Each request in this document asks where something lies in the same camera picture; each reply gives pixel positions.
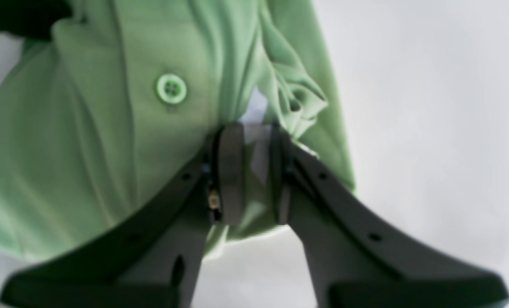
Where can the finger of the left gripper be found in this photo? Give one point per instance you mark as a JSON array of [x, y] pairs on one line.
[[355, 258], [152, 259]]

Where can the green polo shirt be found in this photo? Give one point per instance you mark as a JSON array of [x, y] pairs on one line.
[[110, 99]]

